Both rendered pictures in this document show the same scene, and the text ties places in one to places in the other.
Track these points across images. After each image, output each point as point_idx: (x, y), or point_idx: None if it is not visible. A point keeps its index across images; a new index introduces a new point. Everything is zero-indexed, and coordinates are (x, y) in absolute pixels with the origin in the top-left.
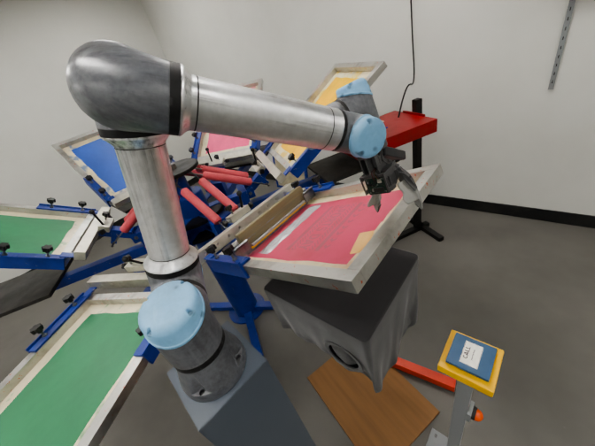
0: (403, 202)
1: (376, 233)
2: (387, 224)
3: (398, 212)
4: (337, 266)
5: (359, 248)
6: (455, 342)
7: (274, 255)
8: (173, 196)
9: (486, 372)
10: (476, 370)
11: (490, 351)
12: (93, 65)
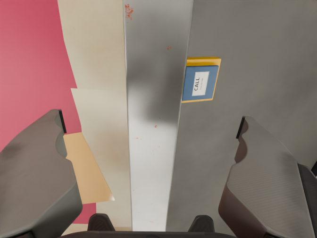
0: (145, 45)
1: (135, 209)
2: (147, 181)
3: (160, 130)
4: (82, 228)
5: (91, 191)
6: (187, 79)
7: None
8: None
9: (211, 92)
10: (204, 95)
11: (214, 72)
12: None
